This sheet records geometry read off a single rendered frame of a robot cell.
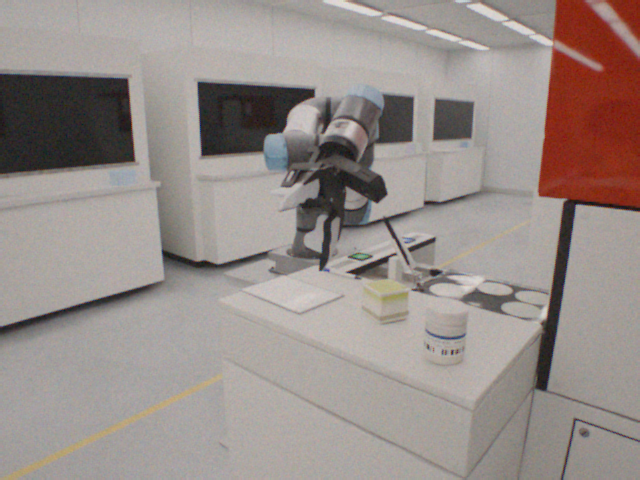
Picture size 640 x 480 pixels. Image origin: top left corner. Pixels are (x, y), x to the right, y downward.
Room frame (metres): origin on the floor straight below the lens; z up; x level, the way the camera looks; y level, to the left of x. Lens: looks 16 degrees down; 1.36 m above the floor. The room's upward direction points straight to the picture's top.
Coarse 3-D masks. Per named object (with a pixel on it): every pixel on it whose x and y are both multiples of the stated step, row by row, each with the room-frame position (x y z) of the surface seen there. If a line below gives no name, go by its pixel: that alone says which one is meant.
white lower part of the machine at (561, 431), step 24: (552, 408) 0.81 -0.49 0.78; (576, 408) 0.78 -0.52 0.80; (600, 408) 0.76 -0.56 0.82; (528, 432) 0.84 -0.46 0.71; (552, 432) 0.81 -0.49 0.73; (576, 432) 0.78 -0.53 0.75; (600, 432) 0.75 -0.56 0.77; (624, 432) 0.72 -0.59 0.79; (528, 456) 0.83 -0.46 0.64; (552, 456) 0.80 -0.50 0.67; (576, 456) 0.77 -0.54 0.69; (600, 456) 0.74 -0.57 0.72; (624, 456) 0.71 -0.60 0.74
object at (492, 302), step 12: (444, 276) 1.33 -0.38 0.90; (456, 276) 1.34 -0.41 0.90; (468, 276) 1.33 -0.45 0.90; (468, 288) 1.23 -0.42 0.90; (516, 288) 1.23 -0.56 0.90; (468, 300) 1.14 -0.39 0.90; (480, 300) 1.14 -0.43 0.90; (492, 300) 1.14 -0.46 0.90; (504, 300) 1.14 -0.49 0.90; (516, 300) 1.13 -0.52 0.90; (504, 312) 1.06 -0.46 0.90
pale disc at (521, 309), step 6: (504, 306) 1.10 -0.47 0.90; (510, 306) 1.09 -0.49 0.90; (516, 306) 1.09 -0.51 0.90; (522, 306) 1.09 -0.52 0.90; (528, 306) 1.09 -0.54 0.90; (534, 306) 1.09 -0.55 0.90; (510, 312) 1.06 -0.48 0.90; (516, 312) 1.06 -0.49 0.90; (522, 312) 1.06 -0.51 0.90; (528, 312) 1.05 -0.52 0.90; (534, 312) 1.05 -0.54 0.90; (540, 312) 1.05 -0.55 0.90
